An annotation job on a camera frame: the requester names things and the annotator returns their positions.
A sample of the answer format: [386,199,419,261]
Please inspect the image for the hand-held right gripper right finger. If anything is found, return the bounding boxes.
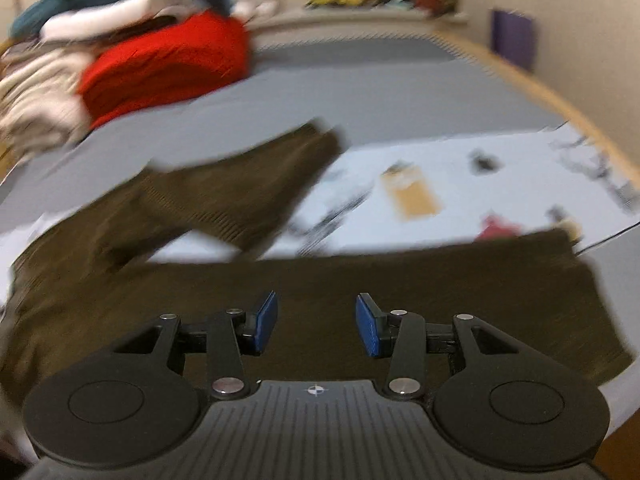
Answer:
[354,292,522,401]

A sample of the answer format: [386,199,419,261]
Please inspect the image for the olive green knit sweater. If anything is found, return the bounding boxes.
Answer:
[0,120,633,411]

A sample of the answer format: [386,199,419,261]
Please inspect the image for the red knitted garment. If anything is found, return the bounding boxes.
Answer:
[77,10,253,131]

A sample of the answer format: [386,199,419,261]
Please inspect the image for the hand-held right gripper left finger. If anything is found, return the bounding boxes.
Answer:
[112,290,279,401]

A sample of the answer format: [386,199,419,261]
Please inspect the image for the beige garment pile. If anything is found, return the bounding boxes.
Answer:
[0,40,93,163]

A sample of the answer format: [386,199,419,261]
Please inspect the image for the white garment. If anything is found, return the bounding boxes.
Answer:
[39,0,173,43]

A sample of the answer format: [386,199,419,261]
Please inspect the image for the purple board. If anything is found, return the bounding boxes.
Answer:
[490,8,537,74]

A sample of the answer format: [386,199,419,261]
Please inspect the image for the printed grey bed sheet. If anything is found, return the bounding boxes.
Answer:
[0,30,640,411]

